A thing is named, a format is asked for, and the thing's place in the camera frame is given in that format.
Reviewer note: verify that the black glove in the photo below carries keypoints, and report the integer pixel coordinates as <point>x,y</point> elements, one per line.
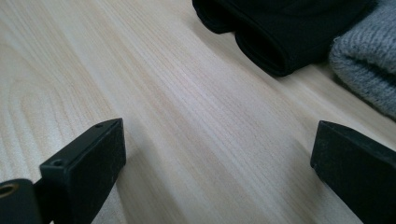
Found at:
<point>280,31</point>

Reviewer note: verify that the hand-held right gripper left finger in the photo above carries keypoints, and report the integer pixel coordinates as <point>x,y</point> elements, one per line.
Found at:
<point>84,168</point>

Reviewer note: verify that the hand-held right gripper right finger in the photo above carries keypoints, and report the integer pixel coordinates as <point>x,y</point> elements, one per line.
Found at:
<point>358,174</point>

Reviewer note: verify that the grey knitted mitten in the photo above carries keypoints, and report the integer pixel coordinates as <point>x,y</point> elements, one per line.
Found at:
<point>370,53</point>

